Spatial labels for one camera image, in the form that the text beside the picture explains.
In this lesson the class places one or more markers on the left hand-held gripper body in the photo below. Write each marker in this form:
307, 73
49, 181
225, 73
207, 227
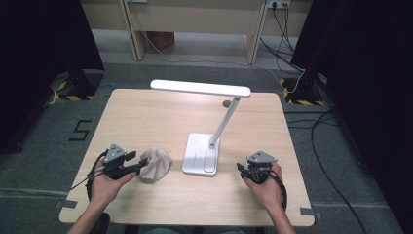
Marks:
115, 154

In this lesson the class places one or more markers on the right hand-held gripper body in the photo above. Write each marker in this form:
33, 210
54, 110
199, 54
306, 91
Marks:
261, 157

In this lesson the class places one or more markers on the beige cloth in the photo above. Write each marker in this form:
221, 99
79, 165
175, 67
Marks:
156, 165

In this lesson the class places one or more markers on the white desk lamp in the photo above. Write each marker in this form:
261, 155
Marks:
201, 156

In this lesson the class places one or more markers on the person's right hand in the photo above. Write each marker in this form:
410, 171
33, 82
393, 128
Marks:
268, 195

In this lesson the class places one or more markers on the person's left hand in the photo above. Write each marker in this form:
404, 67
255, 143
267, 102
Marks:
105, 190

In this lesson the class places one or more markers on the grey tape piece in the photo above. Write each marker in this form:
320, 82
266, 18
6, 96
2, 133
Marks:
66, 204
310, 212

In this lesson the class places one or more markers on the striped black stand base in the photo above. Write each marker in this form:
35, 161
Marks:
303, 94
79, 85

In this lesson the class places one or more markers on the black curtain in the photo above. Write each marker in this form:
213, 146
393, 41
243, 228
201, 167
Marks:
367, 81
39, 65

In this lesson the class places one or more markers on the brown cardboard box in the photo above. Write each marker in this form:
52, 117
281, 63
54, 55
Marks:
160, 39

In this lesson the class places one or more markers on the beige wooden desk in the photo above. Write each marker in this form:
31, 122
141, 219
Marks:
195, 19

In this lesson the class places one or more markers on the white power outlet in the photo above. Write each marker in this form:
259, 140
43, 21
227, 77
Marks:
279, 3

